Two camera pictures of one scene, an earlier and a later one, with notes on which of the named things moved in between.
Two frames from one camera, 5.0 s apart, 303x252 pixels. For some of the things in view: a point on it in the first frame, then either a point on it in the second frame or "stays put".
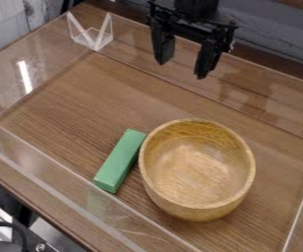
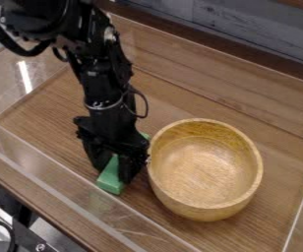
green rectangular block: x=119 y=161 stays put
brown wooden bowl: x=196 y=167 stays put
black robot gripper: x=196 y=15 to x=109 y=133
